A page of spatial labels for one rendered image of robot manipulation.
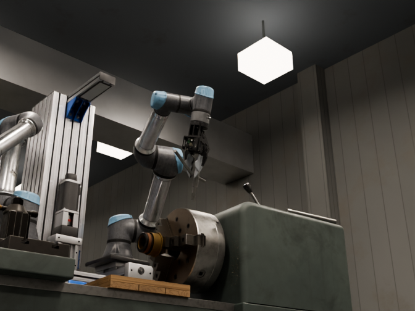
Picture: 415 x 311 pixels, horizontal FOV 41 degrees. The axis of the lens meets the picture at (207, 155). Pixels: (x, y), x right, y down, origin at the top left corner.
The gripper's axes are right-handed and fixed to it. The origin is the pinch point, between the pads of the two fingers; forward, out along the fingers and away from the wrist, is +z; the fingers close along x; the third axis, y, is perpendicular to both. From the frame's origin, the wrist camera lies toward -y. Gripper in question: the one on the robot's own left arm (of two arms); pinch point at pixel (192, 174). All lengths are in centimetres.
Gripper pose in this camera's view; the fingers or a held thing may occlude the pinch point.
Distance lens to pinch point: 216.0
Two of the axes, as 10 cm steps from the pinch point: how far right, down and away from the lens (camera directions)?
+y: -3.3, -2.4, -9.1
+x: 9.3, 0.7, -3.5
